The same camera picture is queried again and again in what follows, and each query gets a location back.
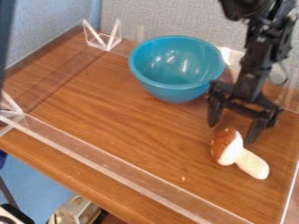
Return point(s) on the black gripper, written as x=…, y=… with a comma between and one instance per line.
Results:
x=260, y=109

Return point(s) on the brown white plush mushroom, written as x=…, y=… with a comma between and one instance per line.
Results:
x=228, y=152

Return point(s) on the dark robot arm link foreground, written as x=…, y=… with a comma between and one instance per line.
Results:
x=7, y=13

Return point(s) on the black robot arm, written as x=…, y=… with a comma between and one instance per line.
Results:
x=270, y=28

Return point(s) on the blue bowl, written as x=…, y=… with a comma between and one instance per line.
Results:
x=175, y=67

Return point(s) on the clear acrylic back barrier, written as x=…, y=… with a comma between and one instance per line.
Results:
x=284, y=95

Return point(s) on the clear acrylic barrier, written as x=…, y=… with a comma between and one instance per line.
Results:
x=159, y=190
x=284, y=95

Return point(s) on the clear acrylic front barrier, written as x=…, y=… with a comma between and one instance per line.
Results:
x=159, y=190

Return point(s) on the grey metal box under table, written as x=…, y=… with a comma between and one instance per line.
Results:
x=76, y=211

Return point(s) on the clear acrylic corner bracket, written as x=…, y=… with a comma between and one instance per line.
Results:
x=100, y=40

